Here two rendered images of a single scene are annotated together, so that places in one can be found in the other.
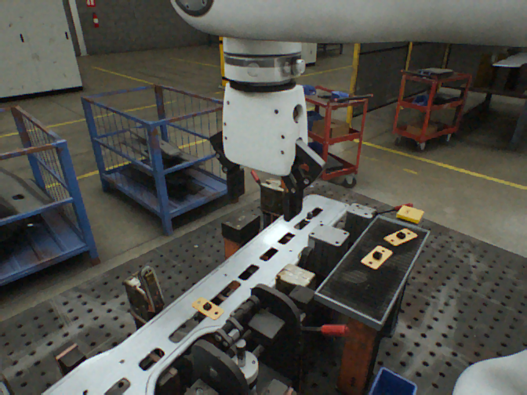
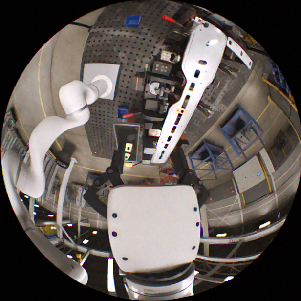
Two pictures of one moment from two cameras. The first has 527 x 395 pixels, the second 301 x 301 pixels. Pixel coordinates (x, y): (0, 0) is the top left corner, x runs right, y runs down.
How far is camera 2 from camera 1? 0.35 m
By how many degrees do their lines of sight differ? 21
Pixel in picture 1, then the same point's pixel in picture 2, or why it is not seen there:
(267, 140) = (134, 228)
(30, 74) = (243, 169)
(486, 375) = (75, 119)
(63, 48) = (237, 179)
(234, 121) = (185, 235)
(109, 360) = (204, 82)
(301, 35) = not seen: outside the picture
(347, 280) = (132, 135)
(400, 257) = not seen: hidden behind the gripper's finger
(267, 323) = (151, 105)
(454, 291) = not seen: hidden behind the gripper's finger
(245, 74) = (160, 290)
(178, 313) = (191, 106)
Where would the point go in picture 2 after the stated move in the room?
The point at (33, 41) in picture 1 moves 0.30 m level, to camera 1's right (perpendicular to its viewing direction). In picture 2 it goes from (243, 178) to (240, 179)
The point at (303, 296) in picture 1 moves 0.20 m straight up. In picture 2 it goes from (147, 124) to (148, 152)
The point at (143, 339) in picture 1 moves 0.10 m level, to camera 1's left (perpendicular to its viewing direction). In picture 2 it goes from (198, 92) to (211, 89)
